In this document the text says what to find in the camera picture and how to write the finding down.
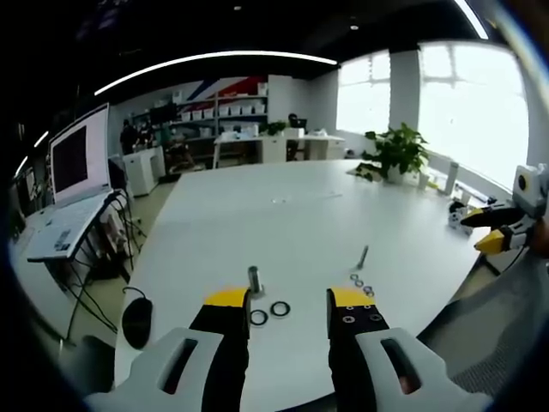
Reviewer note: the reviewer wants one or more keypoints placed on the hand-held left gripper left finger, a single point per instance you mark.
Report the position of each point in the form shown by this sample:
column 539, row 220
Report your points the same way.
column 184, row 369

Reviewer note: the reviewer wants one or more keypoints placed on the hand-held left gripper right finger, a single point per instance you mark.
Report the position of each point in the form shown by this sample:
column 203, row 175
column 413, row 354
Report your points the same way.
column 386, row 369

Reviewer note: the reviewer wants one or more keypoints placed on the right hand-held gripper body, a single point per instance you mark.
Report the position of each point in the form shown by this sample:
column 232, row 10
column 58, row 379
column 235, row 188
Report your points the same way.
column 534, row 189

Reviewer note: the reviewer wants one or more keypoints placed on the metal threaded stud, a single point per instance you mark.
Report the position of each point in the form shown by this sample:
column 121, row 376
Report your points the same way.
column 254, row 280

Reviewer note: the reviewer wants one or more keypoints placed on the small white toy robot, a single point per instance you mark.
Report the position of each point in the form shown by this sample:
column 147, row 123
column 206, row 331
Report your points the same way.
column 456, row 219

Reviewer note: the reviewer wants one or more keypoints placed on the black computer mouse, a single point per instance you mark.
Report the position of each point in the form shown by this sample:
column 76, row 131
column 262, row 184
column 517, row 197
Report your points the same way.
column 138, row 322

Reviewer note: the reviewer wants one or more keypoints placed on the grey mesh office chair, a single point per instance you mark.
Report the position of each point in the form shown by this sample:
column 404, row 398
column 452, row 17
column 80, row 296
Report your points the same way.
column 493, row 326

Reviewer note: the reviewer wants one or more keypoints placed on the metal bolt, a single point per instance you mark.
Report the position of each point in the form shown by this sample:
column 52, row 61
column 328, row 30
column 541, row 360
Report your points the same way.
column 362, row 257

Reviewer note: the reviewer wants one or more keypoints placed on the green potted plant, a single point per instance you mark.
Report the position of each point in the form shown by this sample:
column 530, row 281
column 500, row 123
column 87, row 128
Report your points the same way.
column 399, row 150

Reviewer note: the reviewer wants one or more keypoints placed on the white low cabinet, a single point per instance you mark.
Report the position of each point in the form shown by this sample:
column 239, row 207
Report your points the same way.
column 143, row 169

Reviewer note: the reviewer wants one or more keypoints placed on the white laptop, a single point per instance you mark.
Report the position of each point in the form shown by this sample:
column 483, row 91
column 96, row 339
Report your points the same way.
column 79, row 163

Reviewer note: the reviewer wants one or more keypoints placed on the white background desk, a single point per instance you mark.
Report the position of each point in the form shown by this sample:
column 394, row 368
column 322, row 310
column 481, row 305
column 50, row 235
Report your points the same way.
column 274, row 139

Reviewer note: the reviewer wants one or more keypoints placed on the shelf with white bins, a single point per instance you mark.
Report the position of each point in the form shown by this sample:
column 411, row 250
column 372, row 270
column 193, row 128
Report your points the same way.
column 223, row 109

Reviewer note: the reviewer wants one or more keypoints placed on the curved ceiling light strip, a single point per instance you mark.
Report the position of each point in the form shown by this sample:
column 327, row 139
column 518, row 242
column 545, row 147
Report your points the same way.
column 214, row 58

